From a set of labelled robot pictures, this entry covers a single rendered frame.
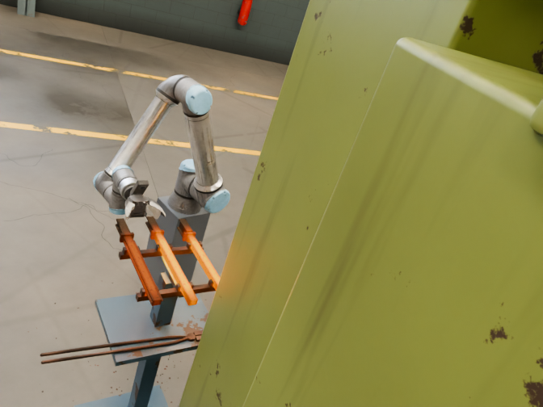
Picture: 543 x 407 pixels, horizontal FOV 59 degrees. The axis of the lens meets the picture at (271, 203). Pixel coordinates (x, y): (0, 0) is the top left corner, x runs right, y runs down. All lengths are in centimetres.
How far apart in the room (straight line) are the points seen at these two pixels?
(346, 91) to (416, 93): 31
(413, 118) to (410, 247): 15
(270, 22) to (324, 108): 819
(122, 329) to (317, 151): 113
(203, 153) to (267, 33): 695
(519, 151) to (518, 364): 20
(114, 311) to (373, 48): 138
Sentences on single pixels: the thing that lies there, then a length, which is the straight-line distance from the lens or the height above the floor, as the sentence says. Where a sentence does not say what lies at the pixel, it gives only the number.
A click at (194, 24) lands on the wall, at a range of 873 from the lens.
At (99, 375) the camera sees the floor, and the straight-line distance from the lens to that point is 262.
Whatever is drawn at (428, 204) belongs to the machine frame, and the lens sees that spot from 58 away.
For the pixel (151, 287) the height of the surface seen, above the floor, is 99.
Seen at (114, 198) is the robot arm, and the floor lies 86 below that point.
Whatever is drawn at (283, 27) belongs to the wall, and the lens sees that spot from 925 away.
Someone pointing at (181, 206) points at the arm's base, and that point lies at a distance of 269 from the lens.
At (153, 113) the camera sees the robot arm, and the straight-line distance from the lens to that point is 226.
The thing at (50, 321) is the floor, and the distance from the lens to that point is 284.
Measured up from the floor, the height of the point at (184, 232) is 99.
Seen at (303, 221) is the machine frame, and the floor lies 157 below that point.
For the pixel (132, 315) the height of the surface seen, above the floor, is 71.
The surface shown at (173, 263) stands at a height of 98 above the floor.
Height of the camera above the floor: 204
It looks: 28 degrees down
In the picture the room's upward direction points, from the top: 20 degrees clockwise
